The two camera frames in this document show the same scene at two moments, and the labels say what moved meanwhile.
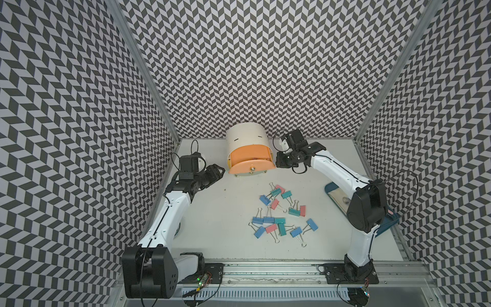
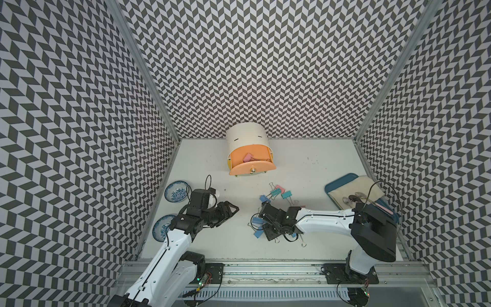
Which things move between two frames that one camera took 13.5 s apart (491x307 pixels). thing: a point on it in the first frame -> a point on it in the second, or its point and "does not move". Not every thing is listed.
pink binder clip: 274,203 -> 249,158
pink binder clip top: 282,190 does not move
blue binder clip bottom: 296,233 does not move
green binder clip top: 274,192 does not move
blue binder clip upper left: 264,199 does not move
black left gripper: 213,168 -> 226,212
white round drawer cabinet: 249,151 does not move
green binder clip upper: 286,195 does not move
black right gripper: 280,161 -> 269,234
